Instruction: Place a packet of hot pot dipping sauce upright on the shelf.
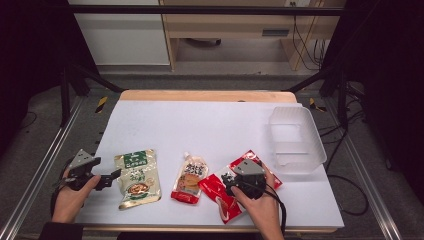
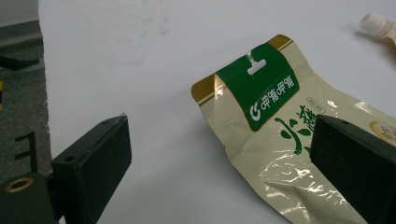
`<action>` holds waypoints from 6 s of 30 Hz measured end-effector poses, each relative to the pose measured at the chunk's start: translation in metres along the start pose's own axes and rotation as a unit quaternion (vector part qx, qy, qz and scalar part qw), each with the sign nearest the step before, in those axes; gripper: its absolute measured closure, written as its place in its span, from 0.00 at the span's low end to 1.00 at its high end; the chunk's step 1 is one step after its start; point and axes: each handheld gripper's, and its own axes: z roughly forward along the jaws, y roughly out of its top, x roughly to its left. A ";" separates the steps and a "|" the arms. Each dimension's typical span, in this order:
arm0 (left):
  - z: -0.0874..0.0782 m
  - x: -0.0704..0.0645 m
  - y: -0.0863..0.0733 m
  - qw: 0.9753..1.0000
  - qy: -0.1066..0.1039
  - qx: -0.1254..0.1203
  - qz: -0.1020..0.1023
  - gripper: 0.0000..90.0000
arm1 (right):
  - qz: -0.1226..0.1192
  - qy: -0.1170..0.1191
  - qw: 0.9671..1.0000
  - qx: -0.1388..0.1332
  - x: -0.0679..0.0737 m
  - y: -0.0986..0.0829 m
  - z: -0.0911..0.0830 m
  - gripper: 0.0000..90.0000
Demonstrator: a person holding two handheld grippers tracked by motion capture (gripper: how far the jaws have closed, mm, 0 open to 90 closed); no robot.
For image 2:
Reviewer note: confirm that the black metal stand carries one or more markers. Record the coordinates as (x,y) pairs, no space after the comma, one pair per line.
(15,63)

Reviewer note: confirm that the black bracket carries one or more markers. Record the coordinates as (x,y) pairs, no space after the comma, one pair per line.
(32,152)

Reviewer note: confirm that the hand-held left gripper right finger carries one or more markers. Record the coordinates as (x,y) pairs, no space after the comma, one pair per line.
(358,168)

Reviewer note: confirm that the spout pouch with white cap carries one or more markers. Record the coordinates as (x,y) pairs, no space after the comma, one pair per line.
(373,23)

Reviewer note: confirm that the beige and green snack packet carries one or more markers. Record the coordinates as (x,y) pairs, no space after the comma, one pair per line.
(249,152)

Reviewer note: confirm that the yellow and black floor tape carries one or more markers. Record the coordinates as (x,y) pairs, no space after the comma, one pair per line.
(1,93)

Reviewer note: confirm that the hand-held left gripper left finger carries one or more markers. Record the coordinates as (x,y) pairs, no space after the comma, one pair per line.
(93,168)

